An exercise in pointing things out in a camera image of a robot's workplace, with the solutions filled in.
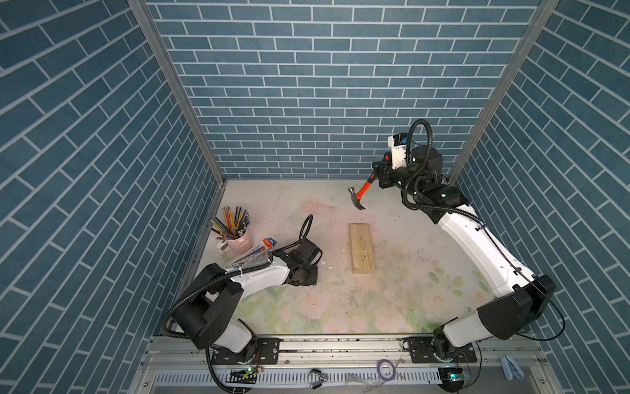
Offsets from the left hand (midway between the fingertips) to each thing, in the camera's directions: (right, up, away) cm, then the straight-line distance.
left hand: (317, 280), depth 88 cm
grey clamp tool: (+56, -19, -19) cm, 62 cm away
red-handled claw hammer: (+14, +31, -2) cm, 34 cm away
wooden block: (+17, +10, +5) cm, 21 cm away
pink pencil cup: (-28, +13, +1) cm, 31 cm away
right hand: (+19, +41, -15) cm, 47 cm away
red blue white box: (-21, +11, +8) cm, 25 cm away
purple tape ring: (+21, -21, -17) cm, 34 cm away
